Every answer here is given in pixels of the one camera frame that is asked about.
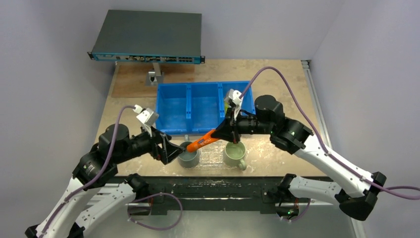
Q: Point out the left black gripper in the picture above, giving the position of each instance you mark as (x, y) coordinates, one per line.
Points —
(169, 150)

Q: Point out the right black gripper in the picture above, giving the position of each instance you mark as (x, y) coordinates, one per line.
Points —
(235, 125)

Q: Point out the grey mug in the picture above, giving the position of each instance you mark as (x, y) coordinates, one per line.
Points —
(188, 159)

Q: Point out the light green mug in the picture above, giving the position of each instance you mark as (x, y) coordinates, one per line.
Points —
(234, 155)

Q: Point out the clear plastic holder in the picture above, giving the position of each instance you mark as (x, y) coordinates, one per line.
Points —
(211, 156)

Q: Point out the clear textured oval tray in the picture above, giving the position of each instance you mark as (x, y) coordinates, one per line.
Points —
(223, 167)

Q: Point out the blue plastic divided bin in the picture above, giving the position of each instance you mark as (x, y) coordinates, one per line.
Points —
(192, 108)

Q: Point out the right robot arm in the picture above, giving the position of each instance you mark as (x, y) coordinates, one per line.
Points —
(352, 189)

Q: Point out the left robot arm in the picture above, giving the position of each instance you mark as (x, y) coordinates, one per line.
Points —
(86, 202)

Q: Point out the wooden base board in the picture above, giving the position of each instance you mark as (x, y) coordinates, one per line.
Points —
(132, 80)

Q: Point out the black aluminium base frame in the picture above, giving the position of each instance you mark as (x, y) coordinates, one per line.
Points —
(263, 194)

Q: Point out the metal switch stand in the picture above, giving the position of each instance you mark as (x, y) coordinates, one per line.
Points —
(154, 76)

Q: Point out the grey network switch box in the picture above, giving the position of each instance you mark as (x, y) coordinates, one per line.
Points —
(149, 36)

